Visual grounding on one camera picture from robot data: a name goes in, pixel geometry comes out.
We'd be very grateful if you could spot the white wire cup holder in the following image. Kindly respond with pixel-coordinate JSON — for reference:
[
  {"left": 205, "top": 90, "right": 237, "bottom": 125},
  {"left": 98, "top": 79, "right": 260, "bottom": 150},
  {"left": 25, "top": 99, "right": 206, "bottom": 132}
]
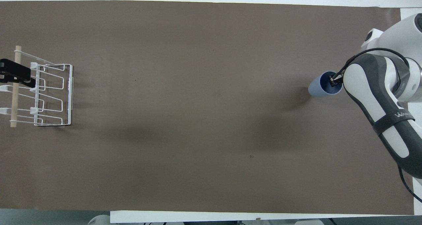
[{"left": 0, "top": 46, "right": 74, "bottom": 128}]

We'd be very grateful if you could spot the black cable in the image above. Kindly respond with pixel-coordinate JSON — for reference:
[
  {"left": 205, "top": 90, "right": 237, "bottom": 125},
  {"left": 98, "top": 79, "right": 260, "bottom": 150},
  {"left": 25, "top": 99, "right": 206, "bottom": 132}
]
[
  {"left": 329, "top": 47, "right": 411, "bottom": 88},
  {"left": 397, "top": 166, "right": 422, "bottom": 203}
]

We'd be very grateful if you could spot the blue cup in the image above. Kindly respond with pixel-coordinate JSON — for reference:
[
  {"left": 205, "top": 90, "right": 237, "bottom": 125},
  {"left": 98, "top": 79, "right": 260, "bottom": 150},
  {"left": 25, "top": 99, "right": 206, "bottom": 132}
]
[{"left": 308, "top": 71, "right": 344, "bottom": 97}]

